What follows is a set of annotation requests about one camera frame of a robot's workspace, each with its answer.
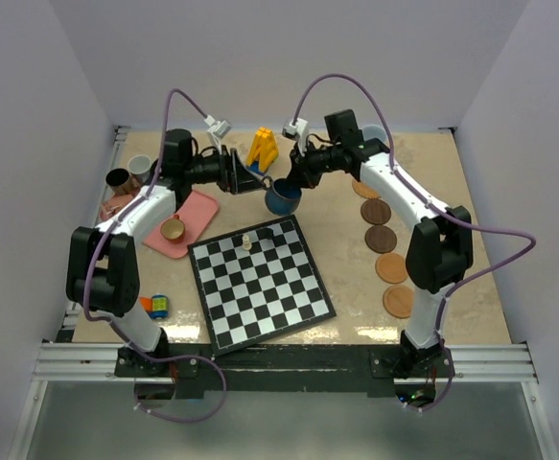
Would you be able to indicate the dark blue cup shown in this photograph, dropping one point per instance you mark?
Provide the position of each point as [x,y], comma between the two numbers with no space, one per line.
[282,198]

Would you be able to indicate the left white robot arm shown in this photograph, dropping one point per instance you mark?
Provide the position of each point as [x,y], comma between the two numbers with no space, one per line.
[103,273]

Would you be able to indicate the light blue cup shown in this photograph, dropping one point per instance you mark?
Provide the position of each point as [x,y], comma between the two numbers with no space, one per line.
[374,132]

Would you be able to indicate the white chess piece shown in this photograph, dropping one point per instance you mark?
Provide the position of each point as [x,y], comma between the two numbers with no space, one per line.
[246,243]

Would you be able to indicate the dark wooden coaster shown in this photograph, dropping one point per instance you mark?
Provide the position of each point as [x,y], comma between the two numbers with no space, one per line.
[376,212]
[380,239]

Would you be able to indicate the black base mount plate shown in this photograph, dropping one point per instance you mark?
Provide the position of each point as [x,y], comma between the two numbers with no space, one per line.
[380,371]

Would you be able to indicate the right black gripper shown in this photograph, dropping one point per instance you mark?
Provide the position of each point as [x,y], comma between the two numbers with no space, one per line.
[302,172]

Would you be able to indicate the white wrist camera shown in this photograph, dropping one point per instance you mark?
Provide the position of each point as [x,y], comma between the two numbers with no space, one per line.
[216,131]
[297,131]

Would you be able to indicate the black white chessboard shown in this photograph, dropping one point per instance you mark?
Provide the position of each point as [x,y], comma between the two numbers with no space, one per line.
[249,297]

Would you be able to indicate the dark brown cup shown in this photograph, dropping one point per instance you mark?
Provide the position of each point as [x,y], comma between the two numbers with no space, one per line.
[121,182]

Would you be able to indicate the light wooden coaster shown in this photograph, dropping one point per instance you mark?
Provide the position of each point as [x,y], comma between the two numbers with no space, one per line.
[398,301]
[391,268]

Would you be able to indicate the yellow blue block structure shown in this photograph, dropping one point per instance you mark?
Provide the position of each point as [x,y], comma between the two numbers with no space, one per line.
[263,151]

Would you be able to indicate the aluminium rail frame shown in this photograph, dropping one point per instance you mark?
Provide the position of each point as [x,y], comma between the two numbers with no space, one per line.
[97,361]

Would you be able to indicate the orange cup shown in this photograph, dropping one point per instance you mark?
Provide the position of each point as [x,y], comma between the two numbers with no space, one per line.
[173,229]

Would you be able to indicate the pink plastic tray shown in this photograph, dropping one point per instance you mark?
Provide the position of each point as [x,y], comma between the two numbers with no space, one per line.
[195,215]

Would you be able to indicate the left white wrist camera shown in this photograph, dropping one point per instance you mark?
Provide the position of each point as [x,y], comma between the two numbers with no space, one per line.
[216,131]

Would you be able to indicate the orange blue toy car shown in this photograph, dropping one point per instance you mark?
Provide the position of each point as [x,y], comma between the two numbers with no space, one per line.
[156,306]

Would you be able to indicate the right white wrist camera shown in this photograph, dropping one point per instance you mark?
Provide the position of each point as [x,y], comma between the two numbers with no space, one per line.
[297,131]

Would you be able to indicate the black chess piece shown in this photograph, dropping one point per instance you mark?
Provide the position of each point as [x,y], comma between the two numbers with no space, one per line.
[268,233]

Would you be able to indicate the grey printed mug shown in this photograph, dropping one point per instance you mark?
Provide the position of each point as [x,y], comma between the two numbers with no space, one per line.
[140,168]

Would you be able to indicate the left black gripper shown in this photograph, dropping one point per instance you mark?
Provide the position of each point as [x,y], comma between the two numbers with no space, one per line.
[234,176]

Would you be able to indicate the pink patterned cup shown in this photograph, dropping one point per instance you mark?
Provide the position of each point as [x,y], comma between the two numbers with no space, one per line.
[113,206]

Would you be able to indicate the woven rattan coaster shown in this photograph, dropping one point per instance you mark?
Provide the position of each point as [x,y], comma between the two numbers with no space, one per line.
[364,191]

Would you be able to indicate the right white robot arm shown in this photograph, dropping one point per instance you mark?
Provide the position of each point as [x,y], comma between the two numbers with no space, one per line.
[441,244]

